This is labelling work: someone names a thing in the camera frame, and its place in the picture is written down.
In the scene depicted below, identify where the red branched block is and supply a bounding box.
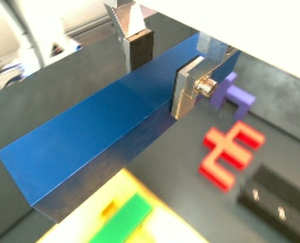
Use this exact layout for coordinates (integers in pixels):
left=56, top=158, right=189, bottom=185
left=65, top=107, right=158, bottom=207
left=199, top=121, right=265, bottom=192

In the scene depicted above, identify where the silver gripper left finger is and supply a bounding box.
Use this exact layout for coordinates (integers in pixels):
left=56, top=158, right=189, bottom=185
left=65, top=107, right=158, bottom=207
left=105, top=2, right=154, bottom=72

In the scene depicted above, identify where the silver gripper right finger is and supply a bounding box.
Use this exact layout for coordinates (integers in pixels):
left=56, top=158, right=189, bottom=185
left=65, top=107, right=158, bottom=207
left=170, top=32, right=234, bottom=120

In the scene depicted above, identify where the purple branched block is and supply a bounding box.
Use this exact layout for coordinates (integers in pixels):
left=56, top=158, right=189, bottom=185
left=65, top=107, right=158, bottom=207
left=210, top=72, right=256, bottom=121

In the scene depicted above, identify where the yellow board with slots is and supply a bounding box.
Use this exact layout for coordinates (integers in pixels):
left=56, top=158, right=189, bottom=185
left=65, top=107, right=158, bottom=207
left=36, top=169, right=209, bottom=243

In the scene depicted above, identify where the blue rectangular block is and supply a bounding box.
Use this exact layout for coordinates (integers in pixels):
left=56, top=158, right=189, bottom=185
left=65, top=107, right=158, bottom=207
left=0, top=31, right=241, bottom=224

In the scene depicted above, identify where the green rectangular block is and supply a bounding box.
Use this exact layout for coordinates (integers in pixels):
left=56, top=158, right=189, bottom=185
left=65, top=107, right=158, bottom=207
left=89, top=194, right=153, bottom=243

